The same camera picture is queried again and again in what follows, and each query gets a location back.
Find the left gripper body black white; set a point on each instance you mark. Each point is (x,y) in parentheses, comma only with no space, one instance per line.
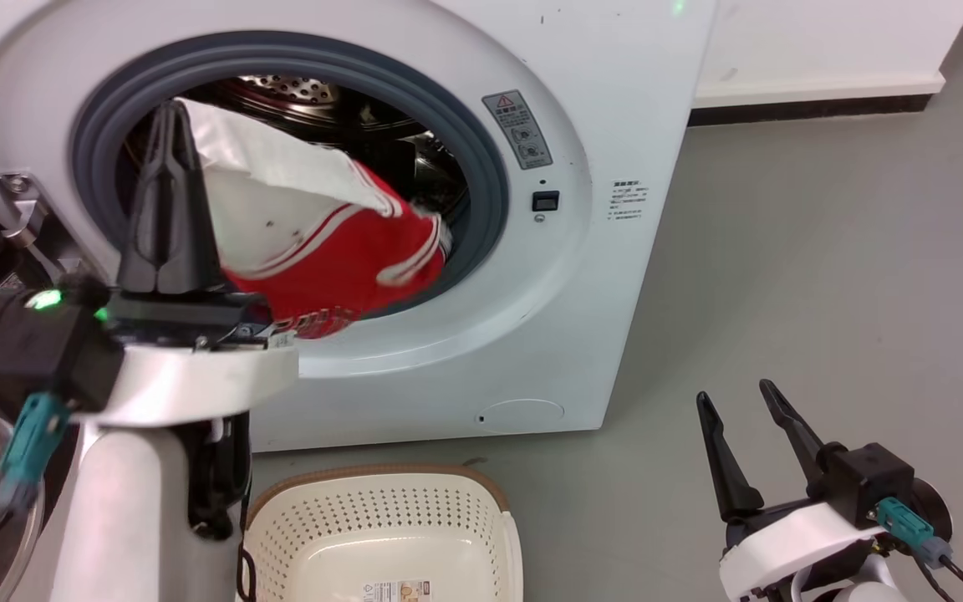
(197,376)

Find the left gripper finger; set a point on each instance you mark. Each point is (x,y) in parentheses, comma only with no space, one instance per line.
(147,226)
(193,226)

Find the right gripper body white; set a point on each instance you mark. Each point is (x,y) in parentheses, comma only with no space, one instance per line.
(791,539)

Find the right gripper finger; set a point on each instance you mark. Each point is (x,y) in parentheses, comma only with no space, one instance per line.
(792,431)
(726,468)

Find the red and white garment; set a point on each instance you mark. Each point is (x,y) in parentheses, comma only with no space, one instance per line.
(331,259)

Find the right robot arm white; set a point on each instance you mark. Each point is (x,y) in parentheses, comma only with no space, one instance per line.
(862,585)

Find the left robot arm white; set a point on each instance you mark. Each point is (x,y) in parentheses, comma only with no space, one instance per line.
(130,518)

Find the cream plastic laundry basket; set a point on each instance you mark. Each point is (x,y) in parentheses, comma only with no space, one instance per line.
(381,535)

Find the paper label in basket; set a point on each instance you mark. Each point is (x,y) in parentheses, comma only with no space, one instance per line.
(398,591)

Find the white front-load washing machine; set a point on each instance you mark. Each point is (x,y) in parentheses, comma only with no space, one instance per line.
(615,100)

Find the metal door hinge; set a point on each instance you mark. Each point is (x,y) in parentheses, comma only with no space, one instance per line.
(23,201)

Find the round filter cover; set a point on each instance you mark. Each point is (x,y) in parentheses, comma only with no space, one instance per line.
(523,414)

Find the perforated steel washer drum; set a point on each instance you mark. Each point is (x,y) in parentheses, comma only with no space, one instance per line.
(381,125)

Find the printed text label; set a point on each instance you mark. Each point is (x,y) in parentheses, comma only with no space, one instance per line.
(628,201)

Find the grey rubber door gasket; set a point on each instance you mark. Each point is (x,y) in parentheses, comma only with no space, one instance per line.
(481,159)

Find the black baseboard strip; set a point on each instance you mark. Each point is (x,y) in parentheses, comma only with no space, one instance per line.
(807,110)

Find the black door lock latch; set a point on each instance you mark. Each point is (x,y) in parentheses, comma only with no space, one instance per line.
(545,201)

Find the grey warning sticker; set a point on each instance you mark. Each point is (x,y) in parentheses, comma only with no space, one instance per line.
(518,130)

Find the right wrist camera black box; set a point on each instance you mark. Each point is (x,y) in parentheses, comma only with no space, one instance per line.
(866,485)

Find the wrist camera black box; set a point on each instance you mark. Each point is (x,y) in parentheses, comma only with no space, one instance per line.
(38,351)
(866,485)

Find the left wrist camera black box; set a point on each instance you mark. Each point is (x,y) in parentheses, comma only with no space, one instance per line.
(38,351)

